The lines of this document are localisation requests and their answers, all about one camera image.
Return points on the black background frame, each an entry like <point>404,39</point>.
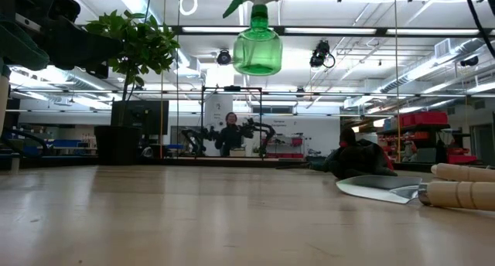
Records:
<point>232,89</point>

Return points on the black ceiling fixture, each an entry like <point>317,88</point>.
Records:
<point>470,61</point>

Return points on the black aluminium table frame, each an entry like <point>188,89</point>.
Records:
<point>328,31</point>

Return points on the black red garden glove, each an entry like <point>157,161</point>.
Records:
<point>359,157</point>

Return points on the green plant black pot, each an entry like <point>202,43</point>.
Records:
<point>118,146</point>

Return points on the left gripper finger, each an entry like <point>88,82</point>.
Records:
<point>85,45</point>

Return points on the black monitor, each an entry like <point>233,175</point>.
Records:
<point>151,117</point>

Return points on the red bin rack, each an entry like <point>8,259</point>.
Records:
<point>295,141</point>

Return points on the black background robot arm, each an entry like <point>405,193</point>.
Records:
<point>267,128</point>
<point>197,136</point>

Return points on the green spray bottle white head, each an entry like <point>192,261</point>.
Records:
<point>257,53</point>

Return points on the person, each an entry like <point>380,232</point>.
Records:
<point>232,140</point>

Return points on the shelf with red bins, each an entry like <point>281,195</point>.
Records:
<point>423,119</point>

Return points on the round black ceiling camera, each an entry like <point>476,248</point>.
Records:
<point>224,58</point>

